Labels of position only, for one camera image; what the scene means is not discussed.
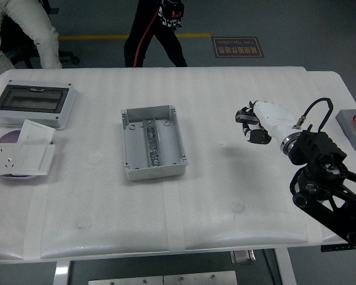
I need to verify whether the person in black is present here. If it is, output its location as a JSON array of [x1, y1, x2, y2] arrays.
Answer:
[[123, 0, 188, 68]]

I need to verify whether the person in white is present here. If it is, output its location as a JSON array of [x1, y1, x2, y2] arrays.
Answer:
[[0, 0, 63, 78]]

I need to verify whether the grey metal bracket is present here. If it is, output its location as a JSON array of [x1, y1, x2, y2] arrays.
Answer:
[[230, 250, 256, 265]]

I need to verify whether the black table control panel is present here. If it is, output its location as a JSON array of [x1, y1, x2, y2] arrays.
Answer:
[[320, 242, 356, 253]]

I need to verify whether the open grey junction box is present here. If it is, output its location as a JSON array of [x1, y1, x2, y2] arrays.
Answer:
[[120, 104, 189, 182]]

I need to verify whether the grey block base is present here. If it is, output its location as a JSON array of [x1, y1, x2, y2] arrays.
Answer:
[[335, 109, 356, 156]]

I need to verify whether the purple round plate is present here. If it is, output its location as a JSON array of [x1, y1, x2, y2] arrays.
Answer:
[[0, 129, 41, 181]]

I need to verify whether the white table leg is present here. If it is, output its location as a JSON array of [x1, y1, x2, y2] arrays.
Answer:
[[274, 248, 298, 285], [52, 259, 71, 285]]

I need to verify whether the person's left hand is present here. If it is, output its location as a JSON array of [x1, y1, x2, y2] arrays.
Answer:
[[159, 0, 185, 30]]

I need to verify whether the white foam mat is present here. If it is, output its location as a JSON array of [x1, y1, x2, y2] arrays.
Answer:
[[0, 66, 356, 264]]

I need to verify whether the metal mounting rail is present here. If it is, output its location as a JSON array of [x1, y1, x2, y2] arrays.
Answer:
[[142, 118, 163, 167]]

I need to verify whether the grey distribution box dark window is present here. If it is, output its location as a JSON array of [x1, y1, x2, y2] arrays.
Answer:
[[0, 79, 78, 131]]

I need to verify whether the white wall switch panel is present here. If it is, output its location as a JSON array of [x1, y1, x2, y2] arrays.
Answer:
[[17, 119, 56, 146], [17, 144, 57, 176]]

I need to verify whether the brown floor sign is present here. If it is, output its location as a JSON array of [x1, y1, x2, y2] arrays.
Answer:
[[212, 36, 265, 59]]

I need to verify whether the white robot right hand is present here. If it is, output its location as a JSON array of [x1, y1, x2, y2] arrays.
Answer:
[[236, 100, 297, 145]]

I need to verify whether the white wall socket panel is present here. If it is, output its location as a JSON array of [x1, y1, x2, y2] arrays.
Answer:
[[0, 144, 22, 178]]

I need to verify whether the black office chair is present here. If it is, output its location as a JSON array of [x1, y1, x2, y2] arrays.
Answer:
[[0, 0, 81, 69]]

